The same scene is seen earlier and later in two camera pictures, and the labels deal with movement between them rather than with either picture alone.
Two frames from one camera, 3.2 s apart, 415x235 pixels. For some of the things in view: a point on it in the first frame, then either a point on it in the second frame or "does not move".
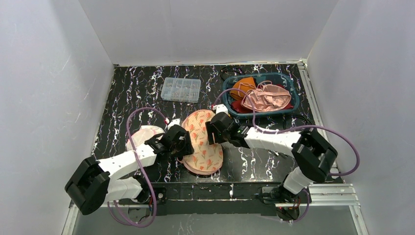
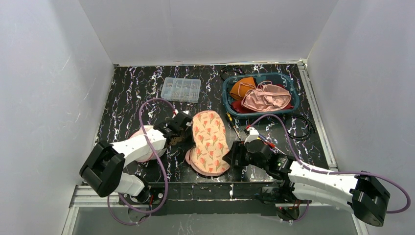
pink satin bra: x=266 y=97 does not move
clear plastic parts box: x=180 y=89 does not move
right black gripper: x=211 y=130 -> x=235 y=157
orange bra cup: x=244 y=84 does not move
